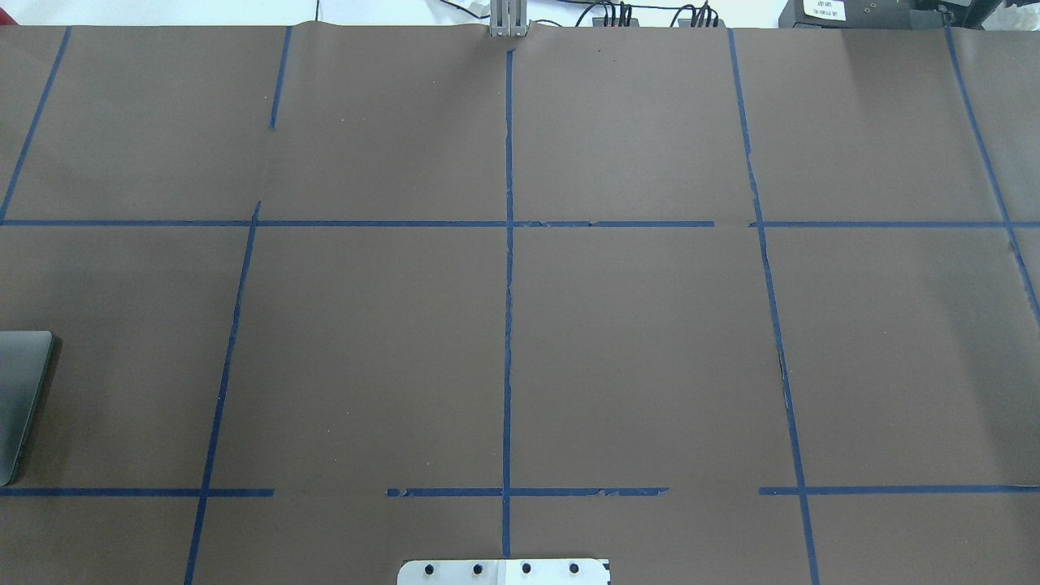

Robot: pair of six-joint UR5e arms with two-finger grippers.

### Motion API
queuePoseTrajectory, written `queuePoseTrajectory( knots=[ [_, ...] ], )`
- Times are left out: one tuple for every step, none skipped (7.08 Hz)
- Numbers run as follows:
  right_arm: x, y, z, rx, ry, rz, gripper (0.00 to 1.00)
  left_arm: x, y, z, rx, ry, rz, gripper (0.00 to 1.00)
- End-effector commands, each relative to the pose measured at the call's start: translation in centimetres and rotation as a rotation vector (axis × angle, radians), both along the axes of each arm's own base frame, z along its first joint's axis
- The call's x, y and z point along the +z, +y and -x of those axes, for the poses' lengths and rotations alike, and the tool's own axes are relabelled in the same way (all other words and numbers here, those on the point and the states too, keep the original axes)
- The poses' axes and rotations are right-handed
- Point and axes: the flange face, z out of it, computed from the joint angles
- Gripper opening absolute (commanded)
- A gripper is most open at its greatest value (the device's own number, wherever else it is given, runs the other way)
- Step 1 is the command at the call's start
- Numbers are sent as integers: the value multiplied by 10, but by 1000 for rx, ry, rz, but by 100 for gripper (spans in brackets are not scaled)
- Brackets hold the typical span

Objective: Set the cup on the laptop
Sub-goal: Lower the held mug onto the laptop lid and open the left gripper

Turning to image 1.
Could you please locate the grey closed laptop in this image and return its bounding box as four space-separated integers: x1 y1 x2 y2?
1 331 54 487

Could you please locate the brown paper table cover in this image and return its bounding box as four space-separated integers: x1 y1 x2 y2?
2 23 1038 584

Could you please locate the black box device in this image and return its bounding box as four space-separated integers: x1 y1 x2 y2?
778 1 947 30

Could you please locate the aluminium frame post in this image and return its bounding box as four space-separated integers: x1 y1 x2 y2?
489 0 531 37

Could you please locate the white pedestal column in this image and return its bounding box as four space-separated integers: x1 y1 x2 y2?
396 558 612 584

